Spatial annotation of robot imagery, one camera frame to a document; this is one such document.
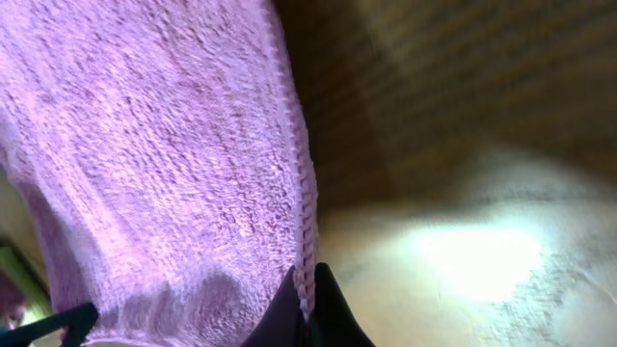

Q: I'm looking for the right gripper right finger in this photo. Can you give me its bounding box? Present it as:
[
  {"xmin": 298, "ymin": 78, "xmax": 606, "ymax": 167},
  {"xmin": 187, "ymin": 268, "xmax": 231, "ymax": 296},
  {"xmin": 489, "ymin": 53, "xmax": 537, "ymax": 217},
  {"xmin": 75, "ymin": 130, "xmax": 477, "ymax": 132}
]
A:
[{"xmin": 308, "ymin": 262, "xmax": 374, "ymax": 347}]

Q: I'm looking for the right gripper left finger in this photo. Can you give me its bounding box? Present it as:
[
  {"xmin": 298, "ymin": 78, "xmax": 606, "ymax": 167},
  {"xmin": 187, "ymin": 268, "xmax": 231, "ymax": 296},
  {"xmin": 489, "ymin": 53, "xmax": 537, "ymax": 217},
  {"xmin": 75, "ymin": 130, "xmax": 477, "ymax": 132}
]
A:
[{"xmin": 241, "ymin": 267, "xmax": 304, "ymax": 347}]

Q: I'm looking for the folded green cloth in stack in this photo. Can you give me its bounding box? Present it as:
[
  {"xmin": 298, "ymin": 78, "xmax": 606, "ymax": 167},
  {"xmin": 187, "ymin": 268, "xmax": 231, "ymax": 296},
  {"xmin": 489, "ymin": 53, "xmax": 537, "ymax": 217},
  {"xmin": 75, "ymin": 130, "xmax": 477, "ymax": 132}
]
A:
[{"xmin": 1, "ymin": 246, "xmax": 52, "ymax": 325}]

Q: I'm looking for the purple microfiber cloth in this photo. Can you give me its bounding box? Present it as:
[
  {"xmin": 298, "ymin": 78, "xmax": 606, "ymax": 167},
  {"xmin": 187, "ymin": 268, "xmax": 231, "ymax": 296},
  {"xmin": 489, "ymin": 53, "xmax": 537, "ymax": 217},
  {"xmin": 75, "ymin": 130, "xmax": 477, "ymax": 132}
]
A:
[{"xmin": 1, "ymin": 0, "xmax": 317, "ymax": 346}]

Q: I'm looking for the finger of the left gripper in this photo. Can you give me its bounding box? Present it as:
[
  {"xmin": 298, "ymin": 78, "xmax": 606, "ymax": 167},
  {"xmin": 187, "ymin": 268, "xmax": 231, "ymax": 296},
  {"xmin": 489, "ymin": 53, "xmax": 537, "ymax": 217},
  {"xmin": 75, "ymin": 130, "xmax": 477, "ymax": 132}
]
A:
[{"xmin": 1, "ymin": 303, "xmax": 99, "ymax": 347}]

